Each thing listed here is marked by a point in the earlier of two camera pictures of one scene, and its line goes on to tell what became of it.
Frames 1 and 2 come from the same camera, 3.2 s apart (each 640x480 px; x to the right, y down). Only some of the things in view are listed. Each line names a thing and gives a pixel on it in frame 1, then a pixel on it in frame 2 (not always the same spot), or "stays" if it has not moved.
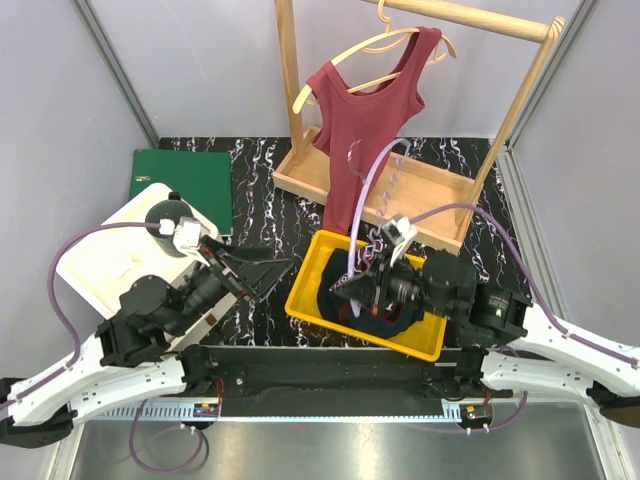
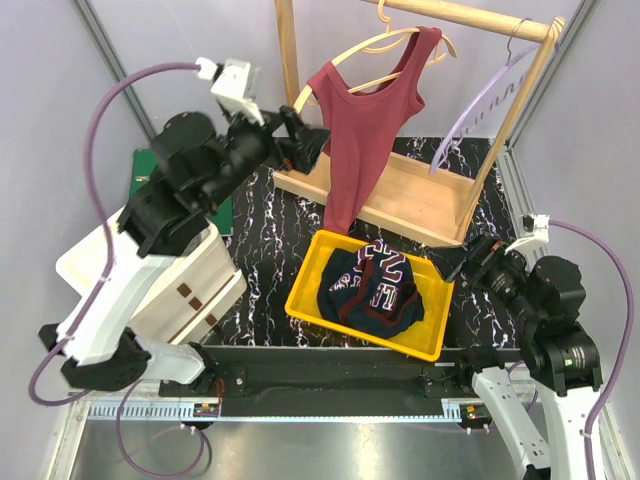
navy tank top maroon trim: (365, 319) stays
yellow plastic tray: (423, 338) stays
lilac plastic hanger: (355, 304) -> (486, 105)
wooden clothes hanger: (391, 37) stays
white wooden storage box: (99, 270) stays
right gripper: (372, 290) -> (479, 254)
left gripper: (261, 278) -> (306, 141)
